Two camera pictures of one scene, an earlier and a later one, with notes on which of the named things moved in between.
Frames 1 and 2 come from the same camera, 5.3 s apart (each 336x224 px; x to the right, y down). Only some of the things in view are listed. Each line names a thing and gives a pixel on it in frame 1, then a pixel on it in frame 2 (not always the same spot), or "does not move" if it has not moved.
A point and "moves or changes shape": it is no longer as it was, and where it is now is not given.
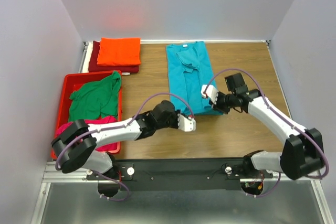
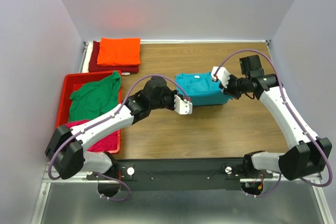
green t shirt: (91, 100) does not move
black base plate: (186, 174) does not move
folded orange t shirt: (119, 51) does not move
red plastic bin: (70, 82) does not move
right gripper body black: (224, 103) -> (235, 86)
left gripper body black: (172, 121) -> (169, 99)
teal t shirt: (190, 71) moves or changes shape
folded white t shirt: (85, 68) does not move
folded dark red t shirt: (94, 67) does not move
